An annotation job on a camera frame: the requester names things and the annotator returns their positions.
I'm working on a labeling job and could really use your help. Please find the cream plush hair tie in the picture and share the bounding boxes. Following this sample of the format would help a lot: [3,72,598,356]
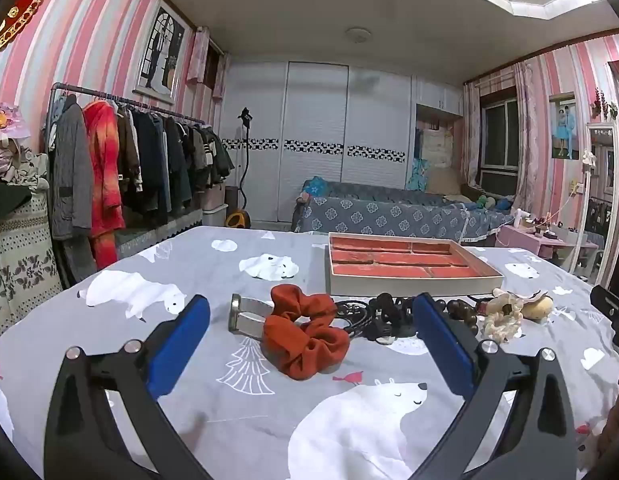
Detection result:
[483,289,525,343]

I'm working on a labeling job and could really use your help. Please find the person's right forearm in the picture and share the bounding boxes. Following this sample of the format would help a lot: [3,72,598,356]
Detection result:
[596,370,619,467]

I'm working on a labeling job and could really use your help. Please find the beige floral patterned cloth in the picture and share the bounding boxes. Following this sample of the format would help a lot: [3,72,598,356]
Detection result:
[0,190,65,332]

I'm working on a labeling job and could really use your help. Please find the pink dressing table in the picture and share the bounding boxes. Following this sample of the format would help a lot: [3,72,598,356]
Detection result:
[497,222,601,267]

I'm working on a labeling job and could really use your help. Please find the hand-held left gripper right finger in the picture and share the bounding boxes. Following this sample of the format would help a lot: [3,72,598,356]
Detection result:
[409,292,576,480]

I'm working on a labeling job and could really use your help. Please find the grey polar bear bedsheet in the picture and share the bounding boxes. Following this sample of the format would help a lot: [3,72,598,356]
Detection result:
[0,225,619,480]

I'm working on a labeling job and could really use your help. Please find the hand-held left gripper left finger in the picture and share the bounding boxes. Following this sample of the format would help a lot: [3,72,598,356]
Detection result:
[43,294,212,480]

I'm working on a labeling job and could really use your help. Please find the metal clothes rack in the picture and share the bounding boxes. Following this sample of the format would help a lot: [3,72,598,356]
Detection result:
[46,82,210,241]

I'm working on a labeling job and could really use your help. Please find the white plastic storage box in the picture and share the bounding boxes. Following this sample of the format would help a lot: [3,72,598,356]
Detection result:
[201,184,228,229]

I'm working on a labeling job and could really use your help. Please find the artificial flowers on wall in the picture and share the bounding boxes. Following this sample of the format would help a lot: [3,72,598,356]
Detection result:
[591,87,619,122]

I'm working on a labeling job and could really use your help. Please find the white framed standing mirror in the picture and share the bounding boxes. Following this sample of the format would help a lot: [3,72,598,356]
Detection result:
[573,122,619,272]

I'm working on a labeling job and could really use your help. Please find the beige jewelry tray red lining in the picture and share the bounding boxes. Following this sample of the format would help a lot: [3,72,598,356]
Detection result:
[327,231,504,297]

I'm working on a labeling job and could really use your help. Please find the white sliding wardrobe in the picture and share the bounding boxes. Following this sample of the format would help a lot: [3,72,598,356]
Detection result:
[219,60,464,227]

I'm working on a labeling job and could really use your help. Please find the black bobble hair tie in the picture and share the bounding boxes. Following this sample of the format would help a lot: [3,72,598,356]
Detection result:
[368,292,416,346]

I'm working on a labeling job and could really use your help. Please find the pile of clothes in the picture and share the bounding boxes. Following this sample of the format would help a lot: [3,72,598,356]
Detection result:
[0,100,51,222]

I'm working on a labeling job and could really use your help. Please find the pink patterned curtain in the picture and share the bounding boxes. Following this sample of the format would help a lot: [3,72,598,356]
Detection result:
[462,60,536,192]

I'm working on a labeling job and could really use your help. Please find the garment steamer with yellow base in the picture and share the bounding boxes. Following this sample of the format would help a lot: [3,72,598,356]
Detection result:
[223,106,256,231]

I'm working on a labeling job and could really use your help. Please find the grey quilted coat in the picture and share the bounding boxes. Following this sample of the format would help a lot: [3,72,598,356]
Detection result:
[47,97,95,242]

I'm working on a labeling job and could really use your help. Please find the wristwatch with white strap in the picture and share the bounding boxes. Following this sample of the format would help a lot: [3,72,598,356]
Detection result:
[228,294,275,336]

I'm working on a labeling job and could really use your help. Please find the row of dark hanging clothes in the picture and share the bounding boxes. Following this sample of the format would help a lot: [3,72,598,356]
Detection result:
[114,102,235,217]

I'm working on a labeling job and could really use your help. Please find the rust red fabric scrunchie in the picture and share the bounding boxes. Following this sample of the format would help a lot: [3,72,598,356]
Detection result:
[262,283,351,380]

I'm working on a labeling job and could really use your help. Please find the tan plush hair clip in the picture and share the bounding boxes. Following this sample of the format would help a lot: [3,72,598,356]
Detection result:
[518,292,554,322]

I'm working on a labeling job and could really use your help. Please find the window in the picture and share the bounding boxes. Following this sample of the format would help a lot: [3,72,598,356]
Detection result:
[478,91,520,196]

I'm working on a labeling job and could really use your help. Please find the framed wedding picture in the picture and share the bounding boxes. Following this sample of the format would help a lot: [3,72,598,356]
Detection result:
[133,0,188,106]

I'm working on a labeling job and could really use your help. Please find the black braided cord bracelet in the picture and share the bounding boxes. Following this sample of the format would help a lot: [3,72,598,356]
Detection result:
[334,299,373,337]

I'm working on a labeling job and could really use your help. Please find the short pink window curtain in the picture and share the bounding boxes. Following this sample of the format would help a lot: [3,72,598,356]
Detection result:
[186,25,231,102]

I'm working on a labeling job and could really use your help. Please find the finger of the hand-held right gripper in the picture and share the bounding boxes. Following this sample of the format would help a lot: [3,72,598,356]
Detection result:
[590,284,619,354]

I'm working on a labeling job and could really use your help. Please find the sofa with blue floral cover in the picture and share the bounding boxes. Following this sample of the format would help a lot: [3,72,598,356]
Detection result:
[292,176,515,249]

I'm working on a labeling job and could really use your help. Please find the brown wooden bead bracelet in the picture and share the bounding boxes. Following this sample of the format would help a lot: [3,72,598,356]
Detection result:
[434,297,490,332]

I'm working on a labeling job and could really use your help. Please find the wall poster of couple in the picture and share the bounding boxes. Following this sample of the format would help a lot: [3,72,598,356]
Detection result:
[549,91,577,161]

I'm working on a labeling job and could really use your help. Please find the orange red robe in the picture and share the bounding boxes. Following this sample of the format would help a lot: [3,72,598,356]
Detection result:
[83,100,126,271]

